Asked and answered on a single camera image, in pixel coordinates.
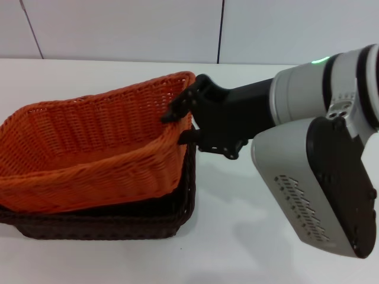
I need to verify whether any orange wicker basket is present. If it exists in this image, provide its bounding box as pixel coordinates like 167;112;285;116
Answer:
0;70;197;215

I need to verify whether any dark brown wicker basket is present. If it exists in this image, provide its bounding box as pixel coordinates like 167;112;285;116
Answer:
0;122;198;241

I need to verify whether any grey and black wrist camera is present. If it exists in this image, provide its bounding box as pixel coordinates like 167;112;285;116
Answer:
250;116;378;259

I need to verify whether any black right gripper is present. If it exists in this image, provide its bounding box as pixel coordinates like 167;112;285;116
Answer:
160;73;278;161

